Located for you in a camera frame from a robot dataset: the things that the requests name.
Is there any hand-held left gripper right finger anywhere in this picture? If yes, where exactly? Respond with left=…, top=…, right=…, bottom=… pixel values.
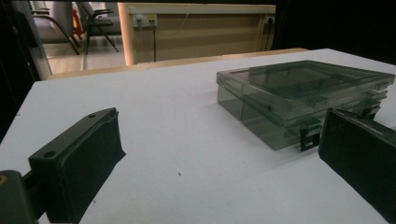
left=318, top=107, right=396, bottom=224

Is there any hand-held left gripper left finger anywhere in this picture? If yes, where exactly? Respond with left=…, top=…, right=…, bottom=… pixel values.
left=28, top=107, right=127, bottom=224

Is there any transparent grey compartment box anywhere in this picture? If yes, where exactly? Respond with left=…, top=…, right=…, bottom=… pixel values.
left=216, top=60, right=396, bottom=152

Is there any white board sheet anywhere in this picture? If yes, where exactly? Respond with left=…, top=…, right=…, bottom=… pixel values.
left=0, top=48, right=396, bottom=224

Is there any wooden table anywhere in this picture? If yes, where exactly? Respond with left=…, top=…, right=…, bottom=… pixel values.
left=46, top=47, right=309, bottom=81

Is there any grey armchair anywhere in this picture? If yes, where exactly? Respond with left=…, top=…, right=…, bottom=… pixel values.
left=29, top=1, right=80, bottom=56

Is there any red fire extinguisher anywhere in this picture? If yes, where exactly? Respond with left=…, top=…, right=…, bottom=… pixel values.
left=72, top=8, right=84, bottom=36

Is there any black chair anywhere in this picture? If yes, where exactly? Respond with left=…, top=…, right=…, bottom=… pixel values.
left=76, top=2, right=122, bottom=55

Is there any beige wooden counter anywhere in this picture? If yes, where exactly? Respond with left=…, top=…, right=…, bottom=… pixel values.
left=117, top=3, right=276, bottom=66

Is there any black hanging cable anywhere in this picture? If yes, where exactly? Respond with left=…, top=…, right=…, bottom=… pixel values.
left=151, top=21, right=157, bottom=63

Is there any yellow labelled wall socket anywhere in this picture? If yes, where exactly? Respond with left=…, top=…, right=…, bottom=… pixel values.
left=146, top=14, right=159, bottom=28

